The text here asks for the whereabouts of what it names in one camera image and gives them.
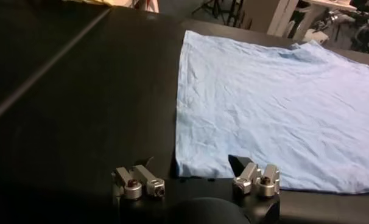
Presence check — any white standing desk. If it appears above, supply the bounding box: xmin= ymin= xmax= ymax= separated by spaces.
xmin=292 ymin=0 xmax=357 ymax=43

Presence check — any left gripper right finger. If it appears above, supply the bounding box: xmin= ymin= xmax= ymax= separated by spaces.
xmin=228 ymin=154 xmax=281 ymax=198

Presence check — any black table cover sheet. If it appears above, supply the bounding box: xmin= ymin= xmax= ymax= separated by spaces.
xmin=0 ymin=5 xmax=369 ymax=224

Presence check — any light blue t-shirt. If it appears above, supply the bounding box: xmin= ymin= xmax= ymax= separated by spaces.
xmin=174 ymin=29 xmax=369 ymax=195

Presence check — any black tripod stand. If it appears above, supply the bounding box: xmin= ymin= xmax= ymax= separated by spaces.
xmin=191 ymin=0 xmax=249 ymax=29

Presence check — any beige garment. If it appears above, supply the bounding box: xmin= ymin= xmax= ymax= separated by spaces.
xmin=62 ymin=0 xmax=113 ymax=7

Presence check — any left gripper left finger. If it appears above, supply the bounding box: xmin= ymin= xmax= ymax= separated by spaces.
xmin=111 ymin=156 xmax=166 ymax=201

